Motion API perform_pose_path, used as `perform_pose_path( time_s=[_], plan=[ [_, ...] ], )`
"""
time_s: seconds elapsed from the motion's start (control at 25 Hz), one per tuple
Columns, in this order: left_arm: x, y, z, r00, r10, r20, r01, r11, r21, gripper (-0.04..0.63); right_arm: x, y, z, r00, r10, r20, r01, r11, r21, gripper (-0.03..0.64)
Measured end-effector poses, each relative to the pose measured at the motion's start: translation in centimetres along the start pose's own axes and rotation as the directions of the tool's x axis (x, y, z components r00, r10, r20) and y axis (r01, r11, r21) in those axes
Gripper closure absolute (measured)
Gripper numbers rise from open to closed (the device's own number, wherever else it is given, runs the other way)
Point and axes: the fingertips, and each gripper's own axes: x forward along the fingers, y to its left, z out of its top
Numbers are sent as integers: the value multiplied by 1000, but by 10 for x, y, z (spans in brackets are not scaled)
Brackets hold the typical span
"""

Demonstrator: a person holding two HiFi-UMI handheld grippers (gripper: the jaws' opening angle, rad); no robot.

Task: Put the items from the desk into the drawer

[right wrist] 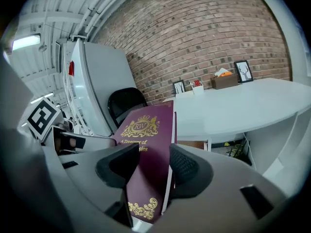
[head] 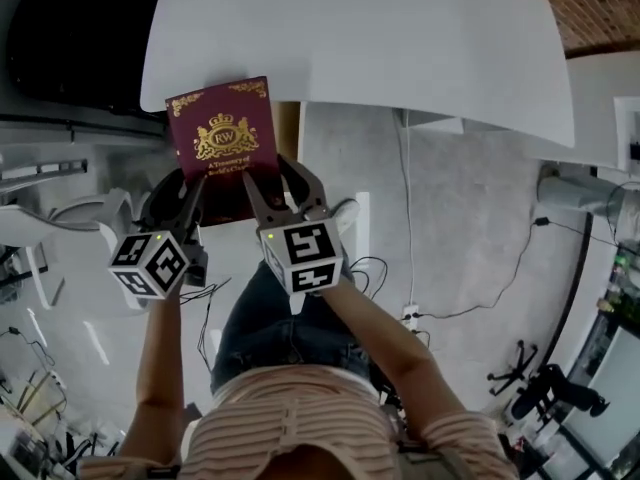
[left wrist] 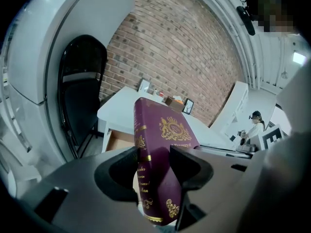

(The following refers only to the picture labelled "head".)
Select person's striped shirt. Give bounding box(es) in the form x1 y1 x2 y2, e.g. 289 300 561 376
178 364 522 480

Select white power strip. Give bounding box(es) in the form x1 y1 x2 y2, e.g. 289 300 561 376
401 303 422 333

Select person's white shoe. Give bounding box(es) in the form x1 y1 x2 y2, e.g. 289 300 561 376
329 197 362 240

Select person's left forearm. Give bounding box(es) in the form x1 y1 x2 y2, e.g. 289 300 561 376
118 291 202 472

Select white power cable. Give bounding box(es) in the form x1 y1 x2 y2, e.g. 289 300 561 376
397 109 420 309

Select maroon book with gold crest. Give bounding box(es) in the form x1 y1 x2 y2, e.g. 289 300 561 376
164 75 284 228

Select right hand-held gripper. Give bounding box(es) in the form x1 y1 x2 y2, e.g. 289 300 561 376
242 154 347 315

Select white drawer with wooden inside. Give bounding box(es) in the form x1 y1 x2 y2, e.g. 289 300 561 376
271 100 308 170

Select person's right forearm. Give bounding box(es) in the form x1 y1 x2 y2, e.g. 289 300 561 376
319 276 472 442

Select large dark mat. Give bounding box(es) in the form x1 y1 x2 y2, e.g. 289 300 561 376
3 0 169 122

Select grey metal rail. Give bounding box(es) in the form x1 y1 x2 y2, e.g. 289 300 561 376
0 156 90 185

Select white desk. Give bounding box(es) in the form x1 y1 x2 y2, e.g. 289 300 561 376
139 0 577 150

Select white chair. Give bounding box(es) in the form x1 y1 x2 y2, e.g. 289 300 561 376
0 187 147 320

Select grey duct pipe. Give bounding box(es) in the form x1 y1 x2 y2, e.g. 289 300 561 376
536 174 640 242

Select thin black cable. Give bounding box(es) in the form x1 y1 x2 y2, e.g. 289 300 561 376
178 276 233 372

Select black office chair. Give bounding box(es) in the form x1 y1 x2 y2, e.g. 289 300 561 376
486 339 612 425

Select long black cable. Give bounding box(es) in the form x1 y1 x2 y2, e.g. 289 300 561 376
418 215 621 320

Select person's blue jeans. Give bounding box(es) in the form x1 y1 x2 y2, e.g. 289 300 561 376
209 256 384 397

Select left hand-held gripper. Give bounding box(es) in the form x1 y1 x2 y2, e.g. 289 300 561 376
107 169 209 312

